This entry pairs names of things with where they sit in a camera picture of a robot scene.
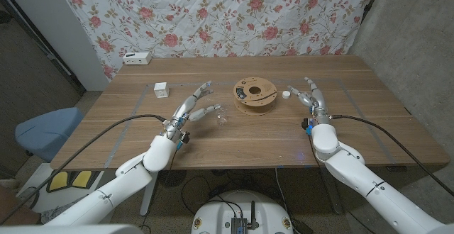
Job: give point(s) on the white robot torso base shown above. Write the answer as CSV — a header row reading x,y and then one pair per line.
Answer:
x,y
220,212

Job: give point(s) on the grey tape outline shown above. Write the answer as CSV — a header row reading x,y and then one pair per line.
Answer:
x,y
130,120

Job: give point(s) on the small white cube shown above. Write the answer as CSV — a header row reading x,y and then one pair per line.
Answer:
x,y
161,90

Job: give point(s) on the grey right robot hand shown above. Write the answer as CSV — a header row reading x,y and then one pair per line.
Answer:
x,y
314,101

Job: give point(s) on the person's bare leg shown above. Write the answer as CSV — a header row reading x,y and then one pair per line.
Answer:
x,y
14,205

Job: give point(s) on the white floor mat yellow shapes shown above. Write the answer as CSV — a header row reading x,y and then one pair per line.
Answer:
x,y
71,181

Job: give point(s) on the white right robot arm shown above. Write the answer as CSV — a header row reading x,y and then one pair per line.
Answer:
x,y
365,188

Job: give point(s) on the floral backdrop cloth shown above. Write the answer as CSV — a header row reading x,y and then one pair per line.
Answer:
x,y
220,14

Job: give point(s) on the blue stool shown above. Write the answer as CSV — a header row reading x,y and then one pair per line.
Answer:
x,y
46,131

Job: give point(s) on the cardboard filament reel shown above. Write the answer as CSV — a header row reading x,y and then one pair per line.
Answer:
x,y
248,103

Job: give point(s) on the grey table leg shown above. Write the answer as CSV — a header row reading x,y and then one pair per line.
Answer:
x,y
331,195

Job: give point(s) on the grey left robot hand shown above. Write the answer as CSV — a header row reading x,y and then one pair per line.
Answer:
x,y
186,111

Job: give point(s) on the grey sneaker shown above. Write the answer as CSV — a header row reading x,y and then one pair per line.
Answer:
x,y
56,212

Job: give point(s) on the white power strip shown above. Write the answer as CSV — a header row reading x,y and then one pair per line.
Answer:
x,y
136,58

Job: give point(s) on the black antenna box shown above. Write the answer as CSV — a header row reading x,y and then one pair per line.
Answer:
x,y
239,225

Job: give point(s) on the white wall panel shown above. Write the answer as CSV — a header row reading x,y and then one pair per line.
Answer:
x,y
53,25

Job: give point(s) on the white table leg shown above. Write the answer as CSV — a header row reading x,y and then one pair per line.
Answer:
x,y
149,195

